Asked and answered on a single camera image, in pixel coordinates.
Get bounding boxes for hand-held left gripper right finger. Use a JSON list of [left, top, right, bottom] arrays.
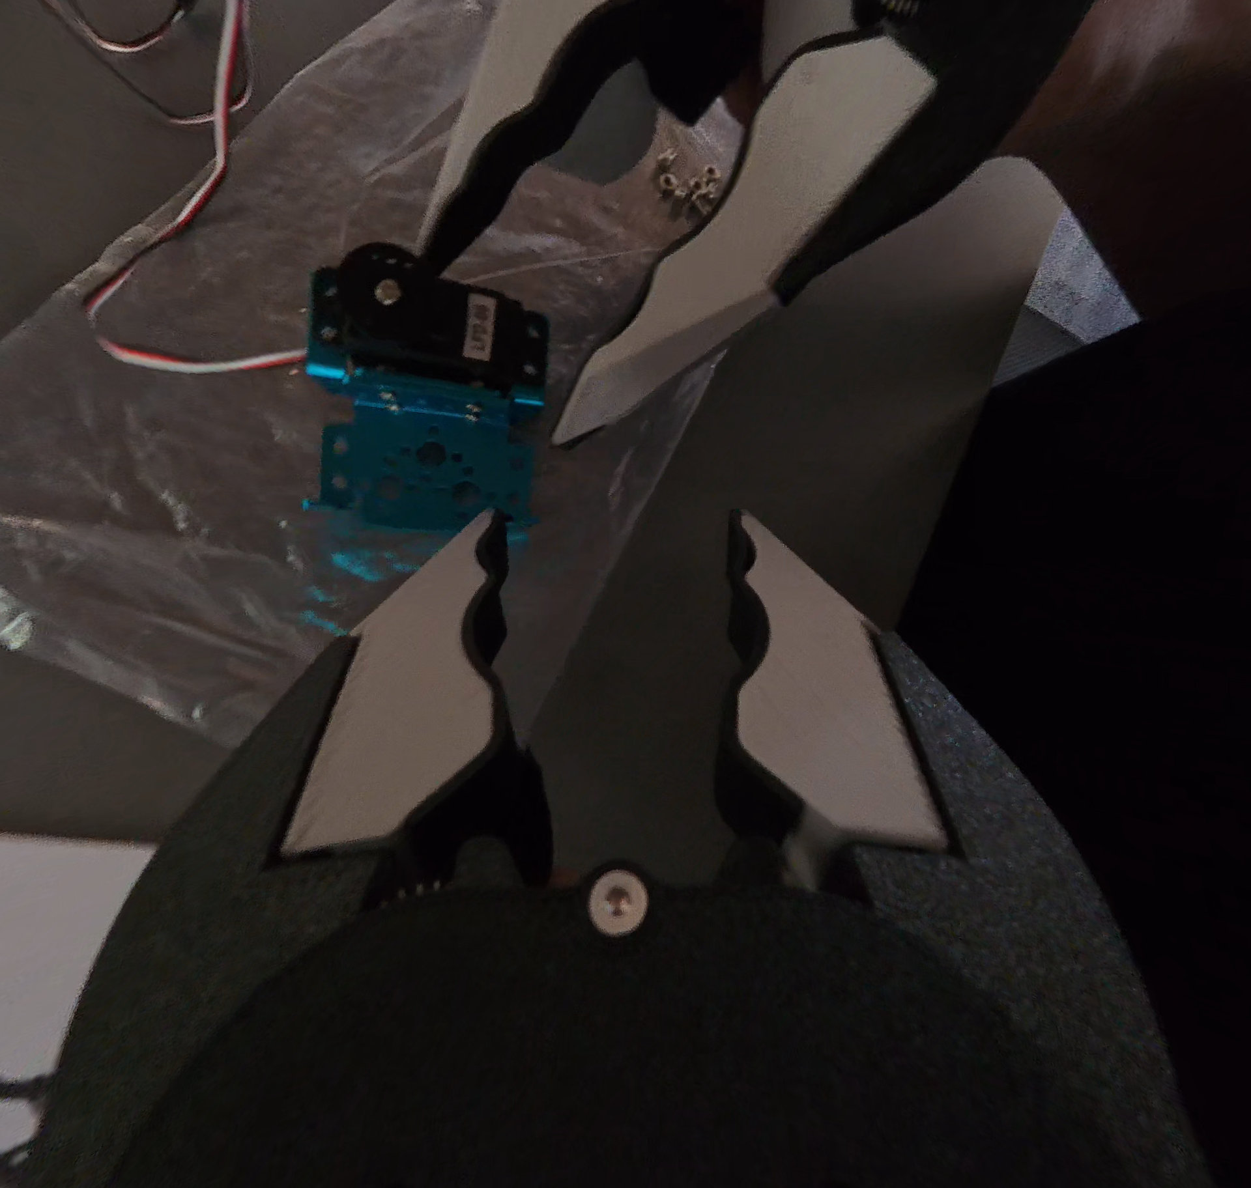
[[719, 510, 954, 891]]

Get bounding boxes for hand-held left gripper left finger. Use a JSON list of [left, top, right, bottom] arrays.
[[278, 509, 554, 862]]

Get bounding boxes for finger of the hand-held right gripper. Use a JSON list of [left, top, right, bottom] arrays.
[[419, 0, 745, 276], [551, 0, 938, 447]]

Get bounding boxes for blue metal bracket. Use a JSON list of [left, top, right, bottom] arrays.
[[302, 268, 551, 529]]

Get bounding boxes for person's right forearm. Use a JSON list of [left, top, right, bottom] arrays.
[[997, 0, 1251, 320]]

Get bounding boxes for dark grey desk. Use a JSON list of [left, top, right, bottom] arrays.
[[0, 0, 1071, 886]]

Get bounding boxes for loose silver screws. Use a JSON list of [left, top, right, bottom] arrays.
[[654, 147, 724, 212]]

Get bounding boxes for large clear plastic bag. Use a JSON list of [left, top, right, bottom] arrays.
[[0, 0, 735, 750]]

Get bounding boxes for printed instruction sheet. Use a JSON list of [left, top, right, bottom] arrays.
[[0, 830, 163, 1091]]

